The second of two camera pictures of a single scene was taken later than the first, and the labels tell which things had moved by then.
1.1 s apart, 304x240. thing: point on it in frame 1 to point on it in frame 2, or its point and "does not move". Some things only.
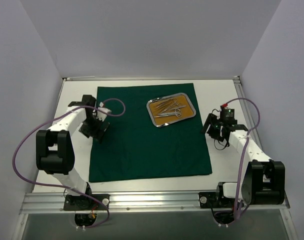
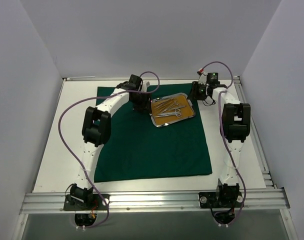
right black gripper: [214, 127] to [194, 91]
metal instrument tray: [166, 110] does not move
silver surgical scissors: [176, 113] does not move
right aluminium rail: [252, 125] does not move
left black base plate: [85, 203] does not move
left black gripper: [96, 128] to [140, 104]
